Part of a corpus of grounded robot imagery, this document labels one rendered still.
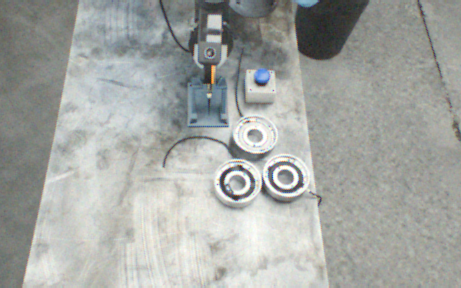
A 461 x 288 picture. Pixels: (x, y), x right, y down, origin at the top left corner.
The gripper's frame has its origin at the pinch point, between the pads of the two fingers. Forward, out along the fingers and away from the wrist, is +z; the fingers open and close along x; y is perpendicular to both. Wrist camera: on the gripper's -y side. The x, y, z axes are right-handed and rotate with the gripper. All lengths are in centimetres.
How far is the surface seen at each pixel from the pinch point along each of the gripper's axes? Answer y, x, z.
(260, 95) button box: -1.5, -12.9, 8.9
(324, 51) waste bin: 80, -62, 85
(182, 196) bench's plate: -26.9, 6.2, 12.1
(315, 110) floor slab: 50, -55, 92
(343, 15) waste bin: 79, -63, 60
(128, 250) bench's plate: -38.6, 17.0, 12.0
